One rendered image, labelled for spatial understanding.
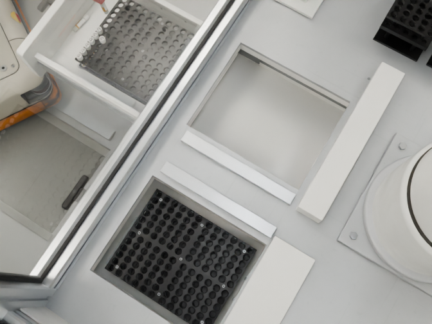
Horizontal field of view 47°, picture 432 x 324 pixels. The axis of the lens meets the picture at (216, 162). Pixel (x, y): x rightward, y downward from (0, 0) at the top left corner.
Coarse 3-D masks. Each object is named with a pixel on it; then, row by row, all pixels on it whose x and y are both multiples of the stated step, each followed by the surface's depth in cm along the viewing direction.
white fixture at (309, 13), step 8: (280, 0) 99; (288, 0) 99; (296, 0) 99; (304, 0) 98; (312, 0) 99; (320, 0) 99; (296, 8) 99; (304, 8) 99; (312, 8) 99; (312, 16) 98
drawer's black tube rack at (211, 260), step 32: (160, 192) 98; (160, 224) 96; (192, 224) 96; (128, 256) 95; (160, 256) 92; (192, 256) 92; (224, 256) 92; (160, 288) 90; (192, 288) 94; (224, 288) 90; (192, 320) 89
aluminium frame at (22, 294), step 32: (224, 32) 94; (192, 64) 92; (160, 128) 90; (128, 160) 87; (96, 224) 87; (64, 256) 83; (0, 288) 65; (32, 288) 76; (0, 320) 71; (32, 320) 75
